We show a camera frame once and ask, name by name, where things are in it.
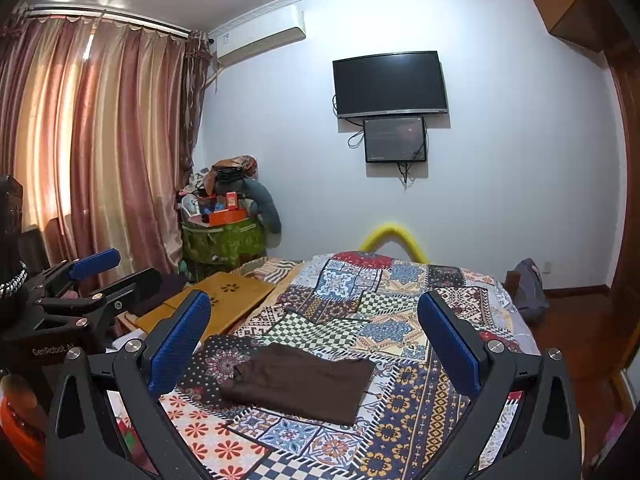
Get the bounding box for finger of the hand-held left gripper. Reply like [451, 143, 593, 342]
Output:
[42, 249, 122, 298]
[32, 266, 164, 328]

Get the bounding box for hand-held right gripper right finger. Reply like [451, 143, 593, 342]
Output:
[417, 290, 586, 480]

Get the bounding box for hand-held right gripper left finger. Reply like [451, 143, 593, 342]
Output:
[45, 290, 213, 480]

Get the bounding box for brown shorts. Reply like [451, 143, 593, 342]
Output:
[219, 342, 376, 426]

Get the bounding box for white checked bedsheet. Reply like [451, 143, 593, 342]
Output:
[492, 280, 541, 356]

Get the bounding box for wooden lap table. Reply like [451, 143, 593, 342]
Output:
[135, 271, 277, 336]

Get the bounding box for grey blue backpack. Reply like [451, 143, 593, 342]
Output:
[512, 258, 550, 326]

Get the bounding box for green patterned bag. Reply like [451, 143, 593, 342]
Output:
[181, 217, 266, 281]

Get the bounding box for patchwork printed blanket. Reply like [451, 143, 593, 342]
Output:
[107, 250, 543, 480]

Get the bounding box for orange box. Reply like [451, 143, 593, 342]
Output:
[207, 209, 248, 227]

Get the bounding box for pink striped curtain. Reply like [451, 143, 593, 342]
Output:
[0, 5, 211, 291]

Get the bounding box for yellow foam tube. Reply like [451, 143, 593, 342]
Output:
[360, 223, 428, 265]

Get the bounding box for patterned cloth pile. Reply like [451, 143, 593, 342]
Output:
[210, 155, 261, 181]

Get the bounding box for pink slipper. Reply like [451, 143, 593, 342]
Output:
[600, 412, 628, 461]

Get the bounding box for small black monitor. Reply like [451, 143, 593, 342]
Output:
[363, 116, 427, 163]

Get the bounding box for white air conditioner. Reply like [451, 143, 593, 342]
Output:
[210, 5, 307, 68]

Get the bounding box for black wall television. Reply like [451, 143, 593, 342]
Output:
[332, 51, 448, 120]

